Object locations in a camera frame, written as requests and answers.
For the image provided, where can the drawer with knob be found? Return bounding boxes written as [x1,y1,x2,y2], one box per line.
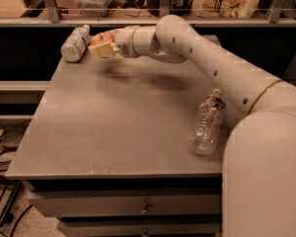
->
[57,220,221,237]
[28,190,221,217]

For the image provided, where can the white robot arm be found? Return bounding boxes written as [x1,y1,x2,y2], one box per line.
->
[90,15,296,237]

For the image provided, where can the lower drawer with knob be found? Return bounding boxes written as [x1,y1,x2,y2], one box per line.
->
[57,220,221,237]

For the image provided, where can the black power adapter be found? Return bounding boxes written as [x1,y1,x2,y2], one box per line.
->
[0,126,26,150]

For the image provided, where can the blue plastic bottle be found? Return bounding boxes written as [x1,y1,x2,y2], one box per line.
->
[61,25,90,62]

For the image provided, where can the clear plastic water bottle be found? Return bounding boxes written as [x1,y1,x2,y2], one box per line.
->
[188,89,226,155]

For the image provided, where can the grey drawer cabinet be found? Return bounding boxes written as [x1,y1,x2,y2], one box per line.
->
[7,55,222,230]

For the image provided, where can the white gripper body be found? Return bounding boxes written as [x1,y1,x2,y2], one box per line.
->
[114,27,134,58]

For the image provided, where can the red apple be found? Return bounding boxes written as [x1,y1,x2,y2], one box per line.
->
[91,33,114,45]

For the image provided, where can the metal shelf rail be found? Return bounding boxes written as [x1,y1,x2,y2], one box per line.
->
[0,0,296,27]

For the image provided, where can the upper drawer with knob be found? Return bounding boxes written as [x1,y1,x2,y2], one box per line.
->
[28,190,221,217]

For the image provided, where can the black cables on left floor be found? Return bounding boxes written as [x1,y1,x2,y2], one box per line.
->
[0,120,34,237]

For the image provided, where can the clear plastic container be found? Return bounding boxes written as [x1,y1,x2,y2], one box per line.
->
[75,0,112,17]

